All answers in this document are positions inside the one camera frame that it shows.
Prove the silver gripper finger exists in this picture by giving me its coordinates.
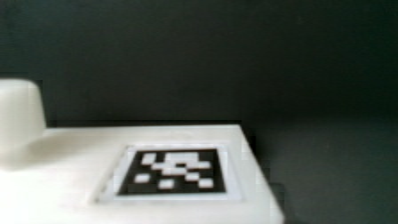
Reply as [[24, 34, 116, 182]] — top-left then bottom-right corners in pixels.
[[0, 79, 47, 170]]

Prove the white drawer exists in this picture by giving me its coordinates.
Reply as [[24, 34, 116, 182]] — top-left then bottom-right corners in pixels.
[[0, 125, 285, 224]]

